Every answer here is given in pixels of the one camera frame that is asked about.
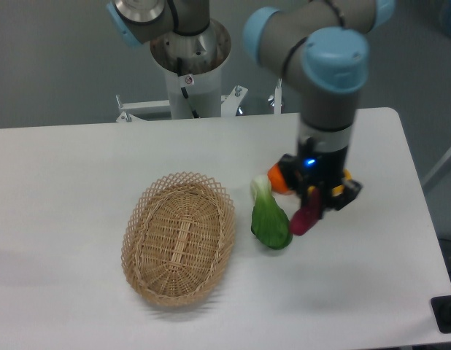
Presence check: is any black device at table edge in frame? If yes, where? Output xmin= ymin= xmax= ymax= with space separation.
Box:
xmin=431 ymin=295 xmax=451 ymax=334

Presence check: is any white frame at right edge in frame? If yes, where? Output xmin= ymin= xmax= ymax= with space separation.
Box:
xmin=420 ymin=146 xmax=451 ymax=192

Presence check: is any purple sweet potato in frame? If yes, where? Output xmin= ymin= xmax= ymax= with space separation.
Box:
xmin=289 ymin=187 xmax=322 ymax=236

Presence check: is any orange tangerine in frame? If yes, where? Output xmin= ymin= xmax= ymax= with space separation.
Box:
xmin=267 ymin=163 xmax=293 ymax=195

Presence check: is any woven wicker basket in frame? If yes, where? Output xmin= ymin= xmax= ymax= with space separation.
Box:
xmin=121 ymin=172 xmax=235 ymax=307

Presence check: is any white metal mounting frame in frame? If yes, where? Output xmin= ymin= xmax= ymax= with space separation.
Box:
xmin=116 ymin=79 xmax=284 ymax=123

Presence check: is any yellow mango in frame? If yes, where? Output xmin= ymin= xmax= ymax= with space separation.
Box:
xmin=307 ymin=169 xmax=352 ymax=197

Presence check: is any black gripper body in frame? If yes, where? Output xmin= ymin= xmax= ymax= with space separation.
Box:
xmin=278 ymin=138 xmax=363 ymax=211

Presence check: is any green bok choy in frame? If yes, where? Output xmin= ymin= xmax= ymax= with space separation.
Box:
xmin=250 ymin=175 xmax=292 ymax=250

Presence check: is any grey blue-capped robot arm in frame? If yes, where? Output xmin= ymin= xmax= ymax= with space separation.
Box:
xmin=107 ymin=1 xmax=396 ymax=219

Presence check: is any black cable on pedestal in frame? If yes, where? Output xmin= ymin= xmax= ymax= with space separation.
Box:
xmin=177 ymin=57 xmax=200 ymax=120

